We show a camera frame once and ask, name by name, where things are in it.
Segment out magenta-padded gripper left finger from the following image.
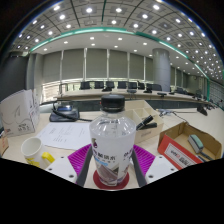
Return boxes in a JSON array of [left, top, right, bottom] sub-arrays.
[[44, 143, 95, 188]]

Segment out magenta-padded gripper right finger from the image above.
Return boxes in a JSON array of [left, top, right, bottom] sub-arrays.
[[130, 144, 180, 188]]

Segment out open red-sided cardboard box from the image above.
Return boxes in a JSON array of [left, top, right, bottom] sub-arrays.
[[156, 121, 224, 171]]

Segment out printed white paper sheet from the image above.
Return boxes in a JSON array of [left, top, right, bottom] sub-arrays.
[[35, 121, 92, 151]]

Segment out flat round red coaster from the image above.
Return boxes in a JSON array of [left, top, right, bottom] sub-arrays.
[[92, 169, 131, 191]]

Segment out cardboard desk organiser box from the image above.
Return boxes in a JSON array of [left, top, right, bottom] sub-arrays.
[[124, 99, 165, 145]]

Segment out grey whiteboard eraser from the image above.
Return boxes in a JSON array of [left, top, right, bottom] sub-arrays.
[[186, 133, 205, 155]]

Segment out black stapler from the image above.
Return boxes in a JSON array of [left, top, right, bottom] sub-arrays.
[[135, 114, 159, 131]]

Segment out clear black-capped drink bottle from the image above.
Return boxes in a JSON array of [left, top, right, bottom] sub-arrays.
[[88, 94, 137, 187]]

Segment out black desk telephone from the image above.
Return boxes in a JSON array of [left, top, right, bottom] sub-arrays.
[[48, 101, 81, 123]]

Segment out white printed carton box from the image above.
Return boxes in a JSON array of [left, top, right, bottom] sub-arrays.
[[0, 88, 41, 138]]

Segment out long curved conference desk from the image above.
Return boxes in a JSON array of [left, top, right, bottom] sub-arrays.
[[53, 87, 214, 105]]

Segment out row of black office chairs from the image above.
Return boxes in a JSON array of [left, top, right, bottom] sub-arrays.
[[78, 80, 165, 93]]

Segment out round ceiling lights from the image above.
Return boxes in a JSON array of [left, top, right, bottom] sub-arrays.
[[16, 2, 224, 79]]

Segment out white mug with yellow handle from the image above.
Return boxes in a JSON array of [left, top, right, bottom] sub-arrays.
[[20, 136, 56, 170]]

